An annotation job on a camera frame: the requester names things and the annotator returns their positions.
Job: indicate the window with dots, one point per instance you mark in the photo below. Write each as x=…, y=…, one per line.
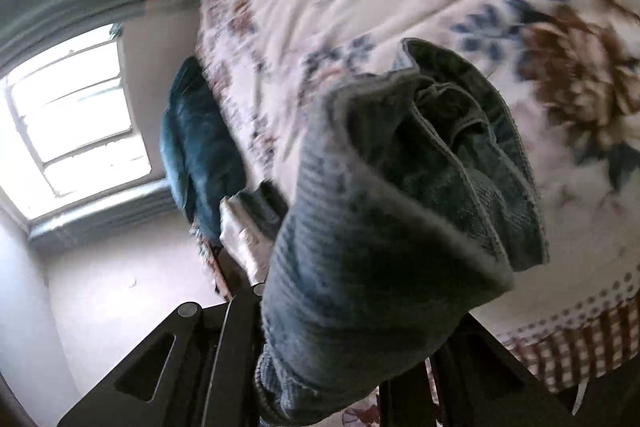
x=75, y=122

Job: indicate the teal pillow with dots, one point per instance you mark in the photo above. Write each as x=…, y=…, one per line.
x=200, y=157

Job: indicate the floral bed blanket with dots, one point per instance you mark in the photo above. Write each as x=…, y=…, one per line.
x=400, y=7

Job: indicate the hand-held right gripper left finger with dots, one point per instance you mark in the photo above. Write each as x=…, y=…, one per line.
x=239, y=337

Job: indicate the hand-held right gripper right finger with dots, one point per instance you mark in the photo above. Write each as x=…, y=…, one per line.
x=480, y=372

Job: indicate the silver crumpled cloth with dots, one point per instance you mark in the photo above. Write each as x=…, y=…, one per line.
x=245, y=232

